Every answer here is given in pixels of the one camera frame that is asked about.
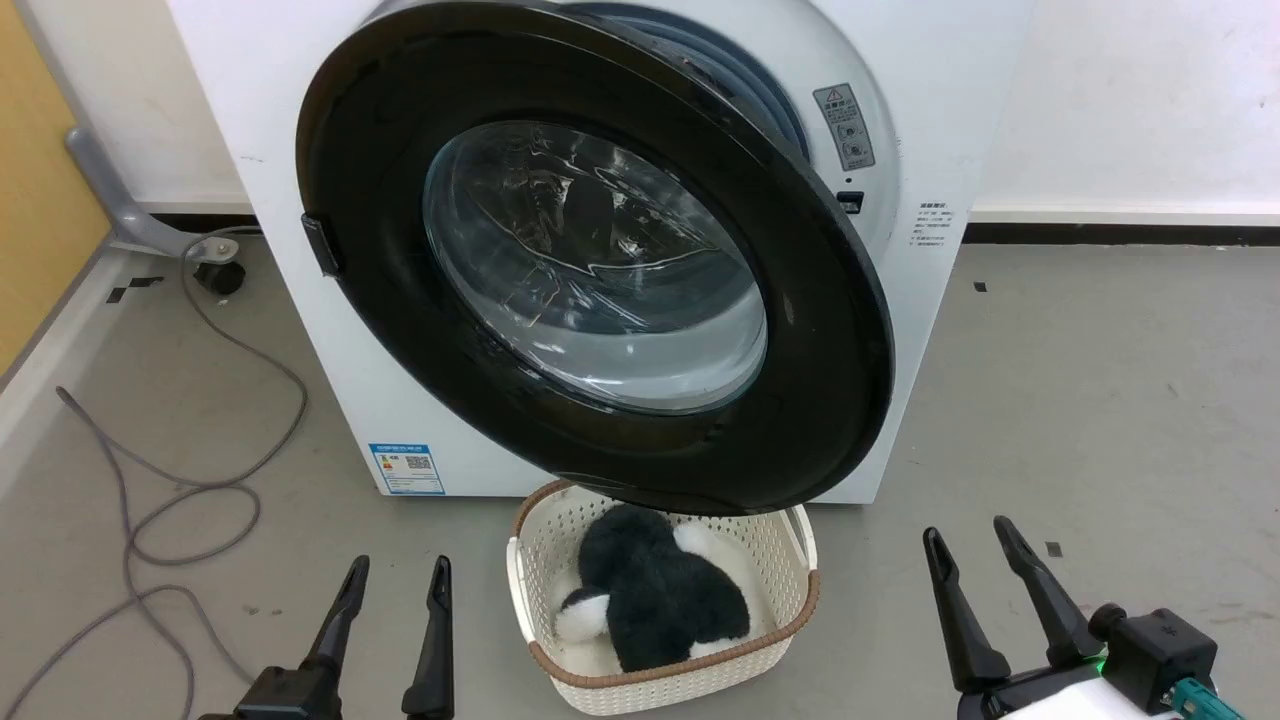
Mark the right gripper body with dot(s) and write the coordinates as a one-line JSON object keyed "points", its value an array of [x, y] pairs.
{"points": [[1050, 695]]}

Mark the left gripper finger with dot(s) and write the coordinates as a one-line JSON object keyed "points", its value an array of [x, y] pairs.
{"points": [[435, 640], [340, 620]]}

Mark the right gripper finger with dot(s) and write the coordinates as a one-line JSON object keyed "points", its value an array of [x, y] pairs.
{"points": [[1045, 595], [962, 620]]}

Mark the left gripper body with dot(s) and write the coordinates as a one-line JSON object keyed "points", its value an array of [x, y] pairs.
{"points": [[285, 697]]}

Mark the white front-load washing machine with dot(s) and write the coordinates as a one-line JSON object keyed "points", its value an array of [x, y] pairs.
{"points": [[330, 400]]}

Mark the black round washer door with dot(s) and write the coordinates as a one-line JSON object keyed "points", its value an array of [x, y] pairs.
{"points": [[400, 330]]}

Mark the blue energy label sticker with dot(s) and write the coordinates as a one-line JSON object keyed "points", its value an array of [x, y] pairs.
{"points": [[406, 470]]}

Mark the cream plastic laundry basket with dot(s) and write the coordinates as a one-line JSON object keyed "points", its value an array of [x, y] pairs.
{"points": [[772, 560]]}

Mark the black and white plush toy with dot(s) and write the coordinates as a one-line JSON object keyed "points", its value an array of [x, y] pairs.
{"points": [[660, 600]]}

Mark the grey stand leg with caster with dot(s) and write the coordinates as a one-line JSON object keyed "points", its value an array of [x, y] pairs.
{"points": [[120, 210]]}

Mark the grey warning sticker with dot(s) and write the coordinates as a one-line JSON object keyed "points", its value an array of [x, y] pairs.
{"points": [[846, 125]]}

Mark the yellow wooden panel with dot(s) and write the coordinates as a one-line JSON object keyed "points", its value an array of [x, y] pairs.
{"points": [[40, 200]]}

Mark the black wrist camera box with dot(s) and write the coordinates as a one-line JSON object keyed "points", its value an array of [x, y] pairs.
{"points": [[1160, 650]]}

